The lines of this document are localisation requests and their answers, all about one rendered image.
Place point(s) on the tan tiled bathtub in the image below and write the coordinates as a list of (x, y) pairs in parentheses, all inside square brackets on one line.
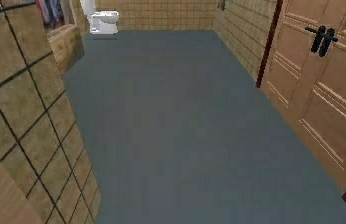
[(66, 46)]

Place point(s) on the brown panelled room door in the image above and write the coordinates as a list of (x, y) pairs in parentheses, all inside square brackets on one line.
[(317, 83)]

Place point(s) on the white toilet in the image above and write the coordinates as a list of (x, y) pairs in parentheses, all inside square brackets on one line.
[(102, 19)]

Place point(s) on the hanging coloured clothes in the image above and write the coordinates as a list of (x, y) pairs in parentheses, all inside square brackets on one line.
[(50, 10)]

